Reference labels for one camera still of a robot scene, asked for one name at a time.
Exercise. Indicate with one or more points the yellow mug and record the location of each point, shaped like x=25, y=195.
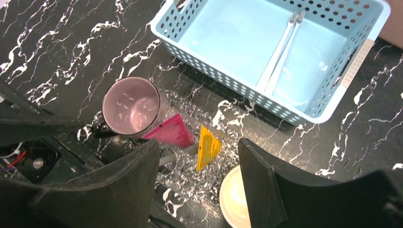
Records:
x=232, y=200

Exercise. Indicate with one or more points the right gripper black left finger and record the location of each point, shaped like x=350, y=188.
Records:
x=117, y=195

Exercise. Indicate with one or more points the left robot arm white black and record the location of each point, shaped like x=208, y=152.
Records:
x=54, y=154

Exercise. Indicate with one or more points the pink toothpaste tube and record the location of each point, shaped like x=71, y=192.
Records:
x=173, y=132

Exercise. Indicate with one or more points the light blue plastic basket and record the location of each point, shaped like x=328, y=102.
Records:
x=232, y=41

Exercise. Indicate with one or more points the purple mug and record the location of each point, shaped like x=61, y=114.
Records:
x=131, y=107

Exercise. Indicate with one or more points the yellow toothpaste tube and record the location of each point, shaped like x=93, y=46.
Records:
x=209, y=148

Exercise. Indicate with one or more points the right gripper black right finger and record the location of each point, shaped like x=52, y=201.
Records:
x=281, y=195

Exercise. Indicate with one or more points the clear plastic tray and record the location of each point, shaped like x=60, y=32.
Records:
x=201, y=187

